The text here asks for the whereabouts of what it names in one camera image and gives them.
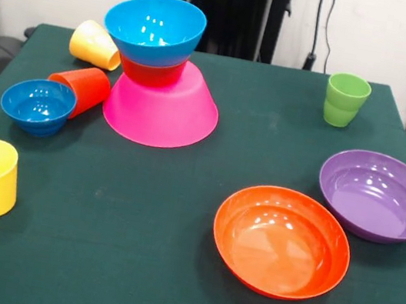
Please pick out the pink plastic bowl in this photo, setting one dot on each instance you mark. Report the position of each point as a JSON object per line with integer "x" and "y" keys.
{"x": 158, "y": 113}

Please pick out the small orange bowl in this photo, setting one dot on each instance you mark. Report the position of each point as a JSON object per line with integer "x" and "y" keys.
{"x": 149, "y": 74}

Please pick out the light blue plastic bowl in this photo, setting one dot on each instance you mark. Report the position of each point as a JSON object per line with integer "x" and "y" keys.
{"x": 150, "y": 49}

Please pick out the large shallow orange bowl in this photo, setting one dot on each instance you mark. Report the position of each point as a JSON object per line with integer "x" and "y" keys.
{"x": 280, "y": 247}

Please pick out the red-orange plastic cup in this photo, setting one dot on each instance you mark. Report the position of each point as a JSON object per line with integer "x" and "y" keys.
{"x": 89, "y": 88}

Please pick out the golden yellow plastic cup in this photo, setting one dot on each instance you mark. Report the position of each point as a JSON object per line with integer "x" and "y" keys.
{"x": 88, "y": 43}

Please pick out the dark green tablecloth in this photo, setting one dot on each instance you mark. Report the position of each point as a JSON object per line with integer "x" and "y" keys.
{"x": 202, "y": 296}

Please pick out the green plastic cup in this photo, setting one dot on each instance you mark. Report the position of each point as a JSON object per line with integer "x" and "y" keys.
{"x": 345, "y": 105}

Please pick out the small dark blue bowl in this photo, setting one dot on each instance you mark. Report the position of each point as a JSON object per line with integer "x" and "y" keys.
{"x": 36, "y": 108}

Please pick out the purple plastic bowl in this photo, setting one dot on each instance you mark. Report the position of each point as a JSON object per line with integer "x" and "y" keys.
{"x": 378, "y": 197}

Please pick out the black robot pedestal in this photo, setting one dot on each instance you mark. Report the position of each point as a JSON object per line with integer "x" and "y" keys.
{"x": 234, "y": 9}

